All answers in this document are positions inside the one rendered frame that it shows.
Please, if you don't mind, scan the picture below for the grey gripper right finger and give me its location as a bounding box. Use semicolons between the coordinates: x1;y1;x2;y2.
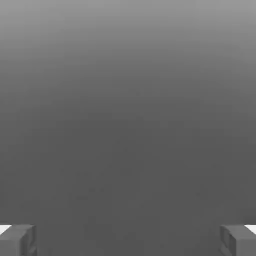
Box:
219;224;256;256

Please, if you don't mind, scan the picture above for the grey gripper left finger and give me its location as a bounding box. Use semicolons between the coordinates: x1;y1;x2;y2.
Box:
0;224;38;256

